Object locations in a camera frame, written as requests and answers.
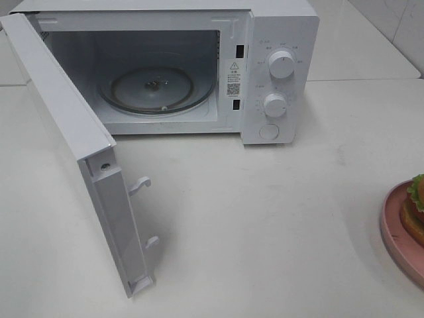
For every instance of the round white door button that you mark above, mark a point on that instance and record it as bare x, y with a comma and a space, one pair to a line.
269, 132

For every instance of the white dial knob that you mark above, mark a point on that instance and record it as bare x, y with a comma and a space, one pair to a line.
281, 64
275, 105

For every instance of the white microwave door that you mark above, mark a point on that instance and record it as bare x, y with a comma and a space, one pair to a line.
85, 149

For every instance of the toy burger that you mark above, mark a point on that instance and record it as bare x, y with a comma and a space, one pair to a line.
411, 214

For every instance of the pink plate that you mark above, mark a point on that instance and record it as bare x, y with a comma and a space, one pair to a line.
406, 252

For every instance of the glass microwave turntable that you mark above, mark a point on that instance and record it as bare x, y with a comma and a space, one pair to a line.
158, 90

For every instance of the white warning label sticker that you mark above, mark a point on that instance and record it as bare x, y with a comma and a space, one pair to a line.
234, 77

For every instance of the white microwave oven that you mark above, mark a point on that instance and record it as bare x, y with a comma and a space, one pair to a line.
94, 39

